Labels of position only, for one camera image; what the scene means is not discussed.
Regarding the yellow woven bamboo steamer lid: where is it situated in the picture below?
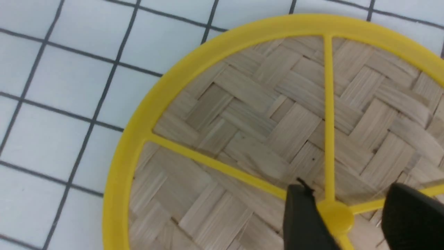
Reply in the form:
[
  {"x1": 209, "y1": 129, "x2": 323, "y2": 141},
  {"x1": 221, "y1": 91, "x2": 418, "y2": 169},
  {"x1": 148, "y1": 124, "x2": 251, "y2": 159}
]
[{"x1": 102, "y1": 14, "x2": 443, "y2": 250}]

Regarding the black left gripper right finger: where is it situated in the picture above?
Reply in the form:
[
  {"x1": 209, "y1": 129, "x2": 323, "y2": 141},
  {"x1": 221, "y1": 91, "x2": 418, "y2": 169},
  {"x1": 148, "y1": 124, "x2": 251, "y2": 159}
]
[{"x1": 381, "y1": 183, "x2": 444, "y2": 250}]

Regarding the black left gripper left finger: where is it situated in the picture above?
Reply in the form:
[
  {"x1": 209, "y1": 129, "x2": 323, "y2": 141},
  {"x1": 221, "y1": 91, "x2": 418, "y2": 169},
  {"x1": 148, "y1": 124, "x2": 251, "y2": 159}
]
[{"x1": 283, "y1": 178, "x2": 340, "y2": 250}]

